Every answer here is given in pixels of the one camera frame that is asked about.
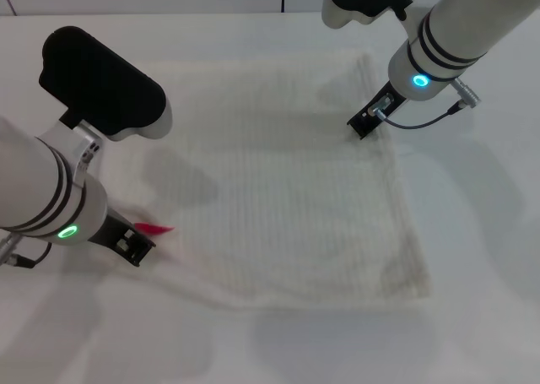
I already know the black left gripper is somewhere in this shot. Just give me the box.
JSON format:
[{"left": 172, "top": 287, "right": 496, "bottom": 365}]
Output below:
[{"left": 90, "top": 213, "right": 157, "bottom": 268}]

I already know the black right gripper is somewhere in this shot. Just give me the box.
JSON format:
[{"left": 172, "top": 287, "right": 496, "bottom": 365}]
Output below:
[{"left": 346, "top": 82, "right": 408, "bottom": 139}]

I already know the red towel tag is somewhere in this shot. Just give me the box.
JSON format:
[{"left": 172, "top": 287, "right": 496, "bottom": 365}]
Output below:
[{"left": 133, "top": 222, "right": 176, "bottom": 236}]

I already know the white ribbed towel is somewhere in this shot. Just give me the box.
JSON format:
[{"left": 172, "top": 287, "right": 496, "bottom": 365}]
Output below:
[{"left": 99, "top": 50, "right": 434, "bottom": 313}]

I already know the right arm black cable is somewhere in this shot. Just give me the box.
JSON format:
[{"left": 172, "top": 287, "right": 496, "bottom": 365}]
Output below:
[{"left": 370, "top": 78, "right": 476, "bottom": 129}]

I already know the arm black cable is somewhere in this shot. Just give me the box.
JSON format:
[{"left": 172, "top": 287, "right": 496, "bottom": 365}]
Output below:
[
  {"left": 370, "top": 78, "right": 476, "bottom": 129},
  {"left": 0, "top": 231, "right": 54, "bottom": 269}
]

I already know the silver left camera mount bracket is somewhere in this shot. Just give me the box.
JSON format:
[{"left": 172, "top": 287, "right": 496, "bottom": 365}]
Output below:
[{"left": 58, "top": 116, "right": 103, "bottom": 187}]

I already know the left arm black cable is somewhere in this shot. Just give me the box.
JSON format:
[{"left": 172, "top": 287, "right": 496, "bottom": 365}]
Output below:
[{"left": 0, "top": 231, "right": 54, "bottom": 269}]

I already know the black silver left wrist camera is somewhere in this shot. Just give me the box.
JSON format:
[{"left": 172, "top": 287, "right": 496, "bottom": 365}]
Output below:
[{"left": 37, "top": 25, "right": 174, "bottom": 143}]

